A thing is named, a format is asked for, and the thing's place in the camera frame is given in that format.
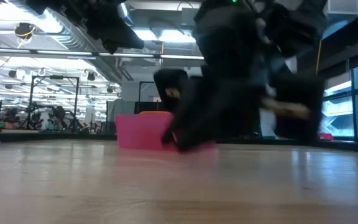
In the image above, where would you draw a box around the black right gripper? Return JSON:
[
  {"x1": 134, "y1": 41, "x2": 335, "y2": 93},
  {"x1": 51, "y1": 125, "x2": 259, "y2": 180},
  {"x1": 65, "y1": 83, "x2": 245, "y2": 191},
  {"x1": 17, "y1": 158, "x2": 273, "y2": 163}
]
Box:
[{"x1": 153, "y1": 0, "x2": 326, "y2": 152}]

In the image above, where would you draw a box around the large orange foam die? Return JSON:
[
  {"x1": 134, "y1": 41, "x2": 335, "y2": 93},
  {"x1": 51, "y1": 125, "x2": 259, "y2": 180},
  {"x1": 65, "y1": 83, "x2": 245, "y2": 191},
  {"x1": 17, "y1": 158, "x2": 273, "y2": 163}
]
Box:
[{"x1": 139, "y1": 110, "x2": 174, "y2": 116}]

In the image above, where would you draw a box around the pink plastic bin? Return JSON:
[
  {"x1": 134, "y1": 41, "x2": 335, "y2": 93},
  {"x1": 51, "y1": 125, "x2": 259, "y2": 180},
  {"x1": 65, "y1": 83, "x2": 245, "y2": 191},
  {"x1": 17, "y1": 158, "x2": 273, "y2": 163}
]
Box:
[{"x1": 115, "y1": 113, "x2": 218, "y2": 153}]

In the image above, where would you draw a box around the long ceiling light strip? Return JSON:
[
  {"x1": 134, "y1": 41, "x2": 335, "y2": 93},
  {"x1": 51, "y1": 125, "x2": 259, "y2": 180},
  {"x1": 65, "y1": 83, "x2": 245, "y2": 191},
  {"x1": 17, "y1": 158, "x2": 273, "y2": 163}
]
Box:
[{"x1": 0, "y1": 46, "x2": 205, "y2": 63}]

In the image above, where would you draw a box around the black panel workstation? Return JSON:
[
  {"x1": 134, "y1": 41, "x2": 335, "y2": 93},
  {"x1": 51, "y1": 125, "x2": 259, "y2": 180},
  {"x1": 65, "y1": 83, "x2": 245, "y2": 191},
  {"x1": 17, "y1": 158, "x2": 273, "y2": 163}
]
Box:
[{"x1": 134, "y1": 81, "x2": 167, "y2": 114}]

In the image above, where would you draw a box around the black ceiling sensor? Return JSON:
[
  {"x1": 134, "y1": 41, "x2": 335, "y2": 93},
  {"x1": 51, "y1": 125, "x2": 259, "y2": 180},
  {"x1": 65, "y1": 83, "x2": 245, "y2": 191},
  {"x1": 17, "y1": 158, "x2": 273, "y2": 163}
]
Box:
[{"x1": 14, "y1": 22, "x2": 37, "y2": 40}]

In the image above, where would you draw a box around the white ceiling box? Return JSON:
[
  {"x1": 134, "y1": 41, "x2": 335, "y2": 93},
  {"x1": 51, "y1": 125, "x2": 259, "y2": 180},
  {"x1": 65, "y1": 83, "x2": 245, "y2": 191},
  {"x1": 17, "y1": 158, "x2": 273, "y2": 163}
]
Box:
[{"x1": 323, "y1": 0, "x2": 358, "y2": 21}]

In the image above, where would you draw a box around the silver ventilation duct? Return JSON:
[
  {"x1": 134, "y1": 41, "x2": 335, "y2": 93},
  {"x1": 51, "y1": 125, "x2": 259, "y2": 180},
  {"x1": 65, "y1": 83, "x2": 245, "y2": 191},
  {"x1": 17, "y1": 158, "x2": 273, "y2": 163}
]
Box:
[{"x1": 7, "y1": 0, "x2": 127, "y2": 82}]

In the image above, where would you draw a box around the black metal rig frame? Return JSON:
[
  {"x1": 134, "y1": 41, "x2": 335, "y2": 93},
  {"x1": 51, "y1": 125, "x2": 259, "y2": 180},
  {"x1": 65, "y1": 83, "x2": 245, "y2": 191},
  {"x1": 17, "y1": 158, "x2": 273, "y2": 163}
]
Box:
[{"x1": 26, "y1": 74, "x2": 81, "y2": 131}]

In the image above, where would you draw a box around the yellow hanging cord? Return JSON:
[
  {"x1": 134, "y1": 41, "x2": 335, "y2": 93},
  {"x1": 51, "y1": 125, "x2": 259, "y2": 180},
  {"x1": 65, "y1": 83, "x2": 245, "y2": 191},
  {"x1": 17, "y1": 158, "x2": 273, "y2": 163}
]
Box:
[{"x1": 314, "y1": 39, "x2": 321, "y2": 75}]

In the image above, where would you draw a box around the black aluminium table frame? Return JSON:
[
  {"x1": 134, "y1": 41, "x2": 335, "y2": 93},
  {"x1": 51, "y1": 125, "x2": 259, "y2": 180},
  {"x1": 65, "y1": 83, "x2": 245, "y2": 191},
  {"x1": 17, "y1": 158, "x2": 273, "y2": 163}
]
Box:
[{"x1": 0, "y1": 130, "x2": 358, "y2": 154}]

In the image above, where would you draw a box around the black window frame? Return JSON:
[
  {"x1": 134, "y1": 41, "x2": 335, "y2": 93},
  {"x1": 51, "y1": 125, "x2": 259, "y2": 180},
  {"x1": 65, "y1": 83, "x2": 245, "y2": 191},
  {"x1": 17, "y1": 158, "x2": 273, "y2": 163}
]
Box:
[{"x1": 318, "y1": 58, "x2": 358, "y2": 144}]

